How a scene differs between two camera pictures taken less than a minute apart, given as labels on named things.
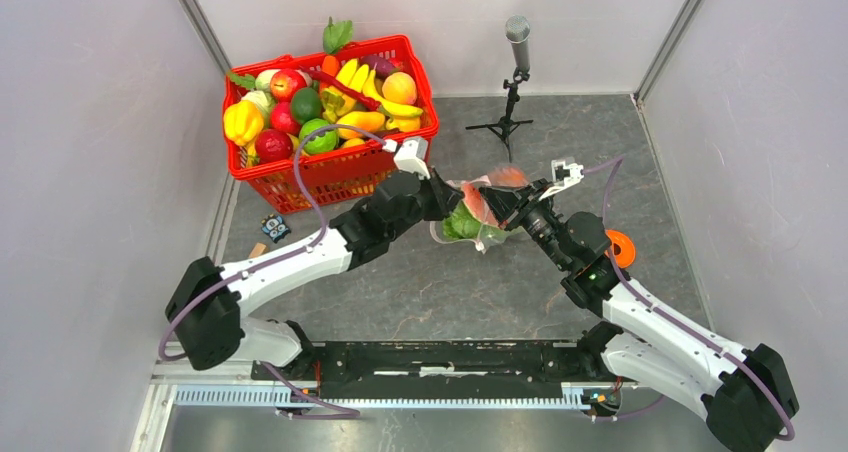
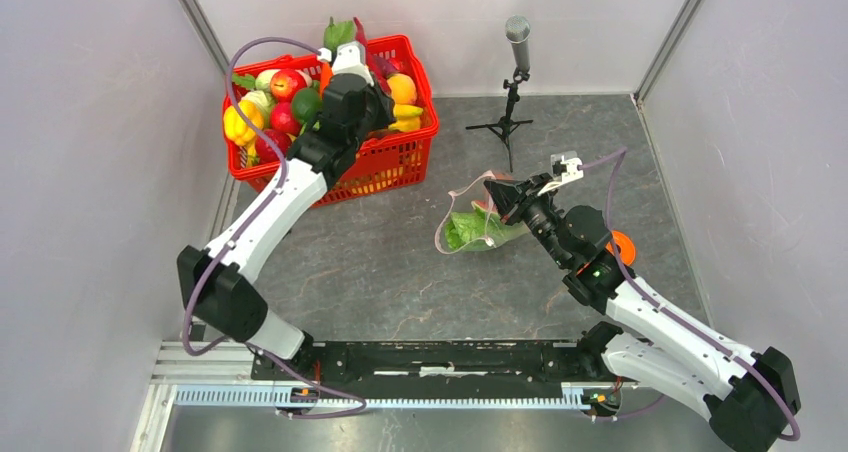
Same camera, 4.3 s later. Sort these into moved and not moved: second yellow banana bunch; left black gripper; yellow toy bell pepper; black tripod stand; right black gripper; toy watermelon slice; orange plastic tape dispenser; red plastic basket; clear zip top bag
Moved: left black gripper; toy watermelon slice; clear zip top bag
Not moved: right black gripper; red plastic basket; yellow toy bell pepper; orange plastic tape dispenser; black tripod stand; second yellow banana bunch
